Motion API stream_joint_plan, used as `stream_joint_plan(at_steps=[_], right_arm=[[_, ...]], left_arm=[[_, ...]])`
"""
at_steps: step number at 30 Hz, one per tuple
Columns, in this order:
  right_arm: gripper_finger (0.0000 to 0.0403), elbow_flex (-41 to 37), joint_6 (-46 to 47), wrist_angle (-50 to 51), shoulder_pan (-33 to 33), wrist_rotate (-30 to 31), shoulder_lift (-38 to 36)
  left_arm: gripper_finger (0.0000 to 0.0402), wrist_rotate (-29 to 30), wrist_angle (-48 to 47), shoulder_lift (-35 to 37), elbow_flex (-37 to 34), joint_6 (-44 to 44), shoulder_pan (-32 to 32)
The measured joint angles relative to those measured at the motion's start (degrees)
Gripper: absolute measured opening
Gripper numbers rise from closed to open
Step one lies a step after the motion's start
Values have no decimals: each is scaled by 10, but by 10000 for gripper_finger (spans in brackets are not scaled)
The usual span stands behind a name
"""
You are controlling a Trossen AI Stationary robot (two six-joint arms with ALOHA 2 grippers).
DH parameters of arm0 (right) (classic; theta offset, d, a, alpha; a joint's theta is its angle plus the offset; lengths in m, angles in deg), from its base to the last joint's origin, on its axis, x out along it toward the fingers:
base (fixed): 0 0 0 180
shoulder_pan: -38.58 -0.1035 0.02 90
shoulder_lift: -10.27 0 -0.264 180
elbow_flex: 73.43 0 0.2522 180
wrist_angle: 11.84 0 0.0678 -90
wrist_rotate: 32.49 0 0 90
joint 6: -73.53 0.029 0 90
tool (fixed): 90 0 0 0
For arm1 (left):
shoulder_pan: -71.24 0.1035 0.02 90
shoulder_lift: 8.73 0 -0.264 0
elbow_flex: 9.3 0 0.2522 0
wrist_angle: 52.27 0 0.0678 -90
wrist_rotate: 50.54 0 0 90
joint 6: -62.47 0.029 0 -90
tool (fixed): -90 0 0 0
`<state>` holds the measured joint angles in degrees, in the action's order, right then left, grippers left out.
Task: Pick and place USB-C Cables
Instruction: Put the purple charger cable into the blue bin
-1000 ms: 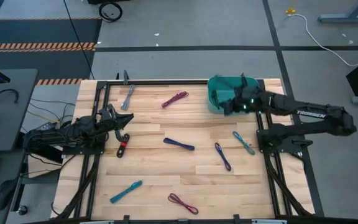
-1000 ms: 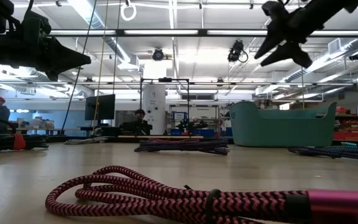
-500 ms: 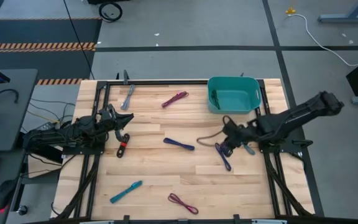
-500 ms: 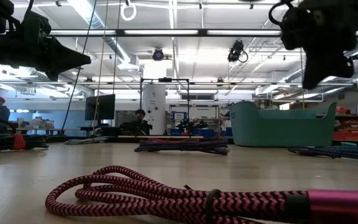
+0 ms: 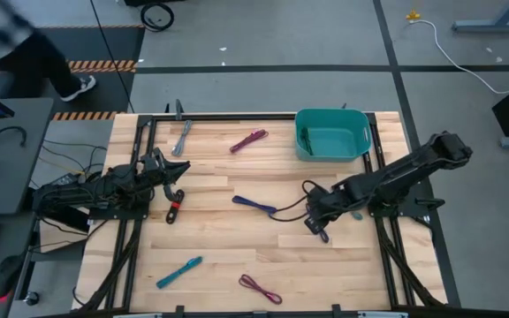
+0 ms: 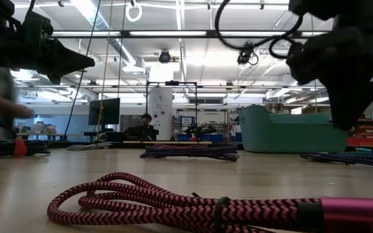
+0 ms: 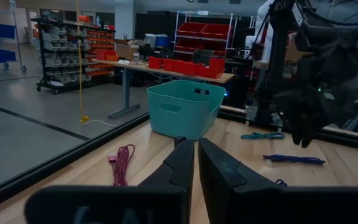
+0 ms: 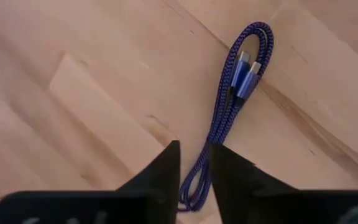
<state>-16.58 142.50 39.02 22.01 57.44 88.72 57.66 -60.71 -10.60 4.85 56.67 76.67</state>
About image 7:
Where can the white robot body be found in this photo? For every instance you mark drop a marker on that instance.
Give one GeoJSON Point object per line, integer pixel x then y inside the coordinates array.
{"type": "Point", "coordinates": [261, 28]}

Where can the teal plastic bin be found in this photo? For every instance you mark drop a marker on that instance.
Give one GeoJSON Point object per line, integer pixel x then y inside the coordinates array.
{"type": "Point", "coordinates": [179, 115]}

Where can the cardboard box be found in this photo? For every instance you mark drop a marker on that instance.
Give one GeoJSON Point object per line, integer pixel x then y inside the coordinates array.
{"type": "Point", "coordinates": [124, 49]}

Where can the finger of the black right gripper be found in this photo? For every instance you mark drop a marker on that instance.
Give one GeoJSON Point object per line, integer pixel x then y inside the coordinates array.
{"type": "Point", "coordinates": [310, 133]}
{"type": "Point", "coordinates": [297, 132]}

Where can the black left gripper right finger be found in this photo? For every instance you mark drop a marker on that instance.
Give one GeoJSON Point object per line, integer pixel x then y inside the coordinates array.
{"type": "Point", "coordinates": [222, 180]}

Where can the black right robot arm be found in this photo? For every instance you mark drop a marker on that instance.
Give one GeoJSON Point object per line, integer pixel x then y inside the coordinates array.
{"type": "Point", "coordinates": [278, 46]}

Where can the blue plastic container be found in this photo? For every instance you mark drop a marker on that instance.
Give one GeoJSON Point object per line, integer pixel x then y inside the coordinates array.
{"type": "Point", "coordinates": [163, 41]}

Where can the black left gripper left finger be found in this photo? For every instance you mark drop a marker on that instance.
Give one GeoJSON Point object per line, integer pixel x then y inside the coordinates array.
{"type": "Point", "coordinates": [172, 174]}

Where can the black shelf rack with bins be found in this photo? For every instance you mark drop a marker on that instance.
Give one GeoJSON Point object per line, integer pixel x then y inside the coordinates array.
{"type": "Point", "coordinates": [67, 53]}

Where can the wooden table with grey legs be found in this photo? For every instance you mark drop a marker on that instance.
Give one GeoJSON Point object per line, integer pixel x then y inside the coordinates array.
{"type": "Point", "coordinates": [126, 90]}

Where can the red plastic bin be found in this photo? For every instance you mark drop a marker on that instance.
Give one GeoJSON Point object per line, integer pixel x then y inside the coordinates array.
{"type": "Point", "coordinates": [190, 69]}
{"type": "Point", "coordinates": [155, 63]}
{"type": "Point", "coordinates": [169, 65]}
{"type": "Point", "coordinates": [213, 70]}

